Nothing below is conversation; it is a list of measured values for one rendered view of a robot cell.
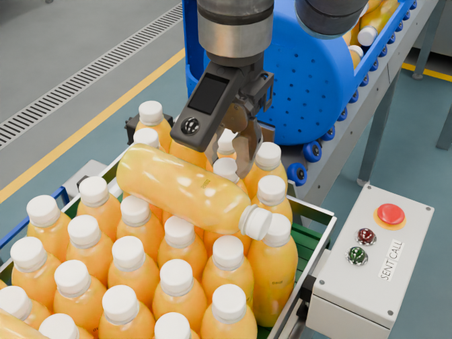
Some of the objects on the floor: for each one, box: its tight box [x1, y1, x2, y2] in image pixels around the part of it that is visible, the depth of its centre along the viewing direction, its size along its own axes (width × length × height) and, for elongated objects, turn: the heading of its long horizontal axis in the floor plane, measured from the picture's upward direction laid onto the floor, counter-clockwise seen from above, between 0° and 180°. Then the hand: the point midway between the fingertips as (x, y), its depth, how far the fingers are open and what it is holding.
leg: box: [356, 63, 403, 187], centre depth 206 cm, size 6×6×63 cm
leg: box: [412, 0, 447, 80], centre depth 268 cm, size 6×6×63 cm
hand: (226, 169), depth 75 cm, fingers closed on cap, 4 cm apart
